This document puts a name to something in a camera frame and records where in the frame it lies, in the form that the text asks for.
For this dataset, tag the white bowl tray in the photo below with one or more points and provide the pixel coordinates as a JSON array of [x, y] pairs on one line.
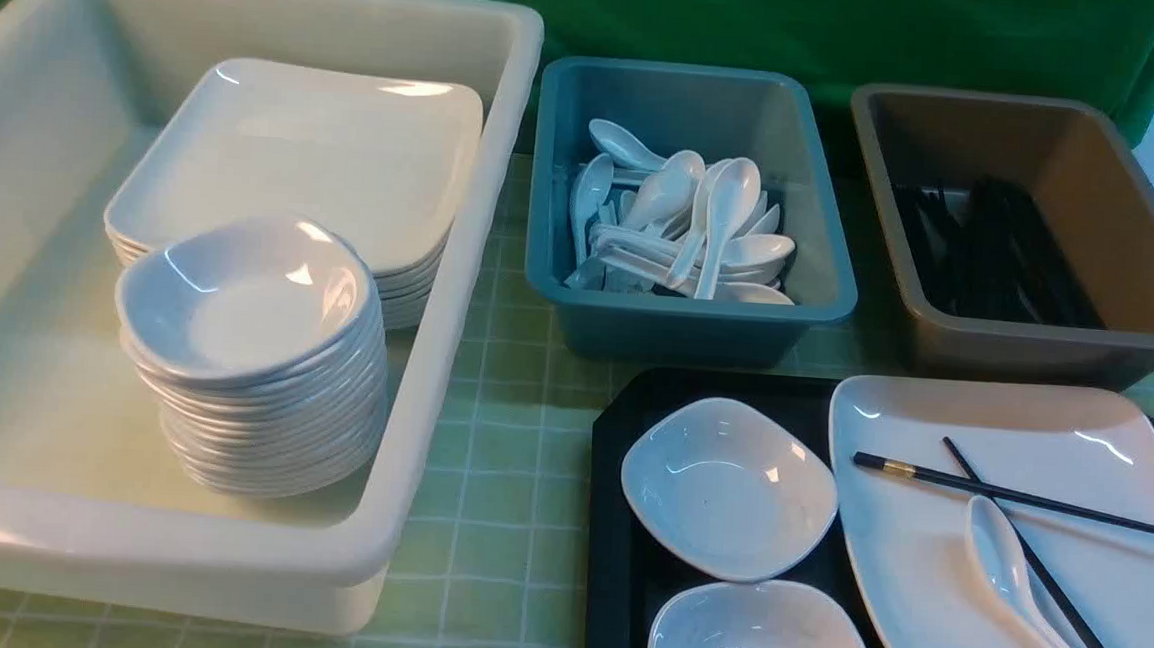
[[772, 614], [729, 491]]

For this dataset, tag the black chopstick gold band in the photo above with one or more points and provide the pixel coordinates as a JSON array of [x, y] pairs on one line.
[[905, 470]]

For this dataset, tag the large white square plate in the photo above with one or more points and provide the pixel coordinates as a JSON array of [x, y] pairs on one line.
[[906, 539]]

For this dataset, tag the white soup spoon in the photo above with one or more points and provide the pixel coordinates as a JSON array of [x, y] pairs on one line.
[[993, 547]]

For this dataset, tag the black chopstick diagonal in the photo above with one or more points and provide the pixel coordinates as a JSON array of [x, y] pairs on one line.
[[1039, 573]]

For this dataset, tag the pile of white spoons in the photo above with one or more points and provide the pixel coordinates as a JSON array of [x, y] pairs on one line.
[[644, 223]]

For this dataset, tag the stack of white square plates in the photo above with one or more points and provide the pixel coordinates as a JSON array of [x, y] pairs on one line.
[[382, 162]]

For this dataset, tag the teal plastic bin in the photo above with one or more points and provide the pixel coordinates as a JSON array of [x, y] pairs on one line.
[[720, 113]]

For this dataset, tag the green checkered tablecloth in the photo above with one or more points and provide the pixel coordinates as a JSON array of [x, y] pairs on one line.
[[493, 554]]

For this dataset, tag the stack of white bowls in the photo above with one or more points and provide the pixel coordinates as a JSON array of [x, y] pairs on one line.
[[263, 343]]

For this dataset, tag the large white plastic tub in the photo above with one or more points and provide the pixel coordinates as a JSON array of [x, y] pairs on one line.
[[93, 506]]

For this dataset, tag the pile of black chopsticks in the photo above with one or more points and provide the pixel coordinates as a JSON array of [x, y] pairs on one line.
[[997, 259]]

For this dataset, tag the brown plastic bin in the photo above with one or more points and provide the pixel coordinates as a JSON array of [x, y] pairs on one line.
[[1085, 181]]

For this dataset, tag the green backdrop cloth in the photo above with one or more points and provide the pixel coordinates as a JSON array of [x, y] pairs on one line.
[[1097, 52]]

